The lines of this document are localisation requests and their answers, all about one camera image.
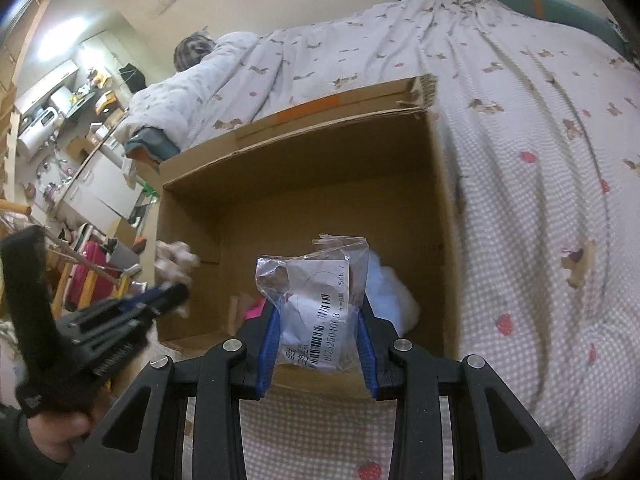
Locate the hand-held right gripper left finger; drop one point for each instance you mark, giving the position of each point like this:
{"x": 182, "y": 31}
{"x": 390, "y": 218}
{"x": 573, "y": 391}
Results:
{"x": 267, "y": 350}

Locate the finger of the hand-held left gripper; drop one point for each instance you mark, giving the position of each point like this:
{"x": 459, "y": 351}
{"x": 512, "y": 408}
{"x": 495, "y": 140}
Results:
{"x": 160, "y": 297}

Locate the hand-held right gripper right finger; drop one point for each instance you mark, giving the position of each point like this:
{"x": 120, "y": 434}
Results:
{"x": 367, "y": 360}

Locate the clear bag with white cloth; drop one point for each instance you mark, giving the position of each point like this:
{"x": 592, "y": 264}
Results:
{"x": 310, "y": 300}

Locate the cardboard box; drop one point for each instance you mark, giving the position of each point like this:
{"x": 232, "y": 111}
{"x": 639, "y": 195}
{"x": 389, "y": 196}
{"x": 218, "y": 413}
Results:
{"x": 300, "y": 200}

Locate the person's left forearm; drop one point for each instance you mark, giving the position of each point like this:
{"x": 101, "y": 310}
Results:
{"x": 20, "y": 455}

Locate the person's left hand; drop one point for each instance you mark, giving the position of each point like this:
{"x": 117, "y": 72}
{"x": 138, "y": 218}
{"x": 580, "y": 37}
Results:
{"x": 60, "y": 435}

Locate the grey bin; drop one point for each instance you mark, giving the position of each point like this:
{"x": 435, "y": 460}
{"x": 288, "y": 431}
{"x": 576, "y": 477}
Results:
{"x": 122, "y": 257}

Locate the light blue fluffy cloth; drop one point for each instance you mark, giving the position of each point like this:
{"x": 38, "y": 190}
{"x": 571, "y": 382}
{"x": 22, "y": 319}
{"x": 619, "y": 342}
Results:
{"x": 395, "y": 300}

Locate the pink suitcase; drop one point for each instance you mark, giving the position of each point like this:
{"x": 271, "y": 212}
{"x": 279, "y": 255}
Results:
{"x": 95, "y": 265}

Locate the white cabinet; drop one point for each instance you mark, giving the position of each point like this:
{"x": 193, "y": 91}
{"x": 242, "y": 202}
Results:
{"x": 100, "y": 180}

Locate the teal and orange bedding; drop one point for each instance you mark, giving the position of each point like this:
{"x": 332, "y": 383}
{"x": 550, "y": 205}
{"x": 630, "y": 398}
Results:
{"x": 150, "y": 142}

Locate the white kitchen appliance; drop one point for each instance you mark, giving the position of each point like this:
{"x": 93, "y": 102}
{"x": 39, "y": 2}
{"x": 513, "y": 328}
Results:
{"x": 37, "y": 127}

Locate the black hanging garment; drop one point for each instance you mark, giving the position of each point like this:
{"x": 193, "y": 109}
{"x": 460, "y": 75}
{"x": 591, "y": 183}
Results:
{"x": 131, "y": 77}

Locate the white printed duvet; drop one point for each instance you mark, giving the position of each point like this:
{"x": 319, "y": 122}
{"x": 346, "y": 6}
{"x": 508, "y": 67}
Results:
{"x": 325, "y": 50}

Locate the teal pillow with orange stripe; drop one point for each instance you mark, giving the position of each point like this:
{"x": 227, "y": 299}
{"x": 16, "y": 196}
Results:
{"x": 565, "y": 10}

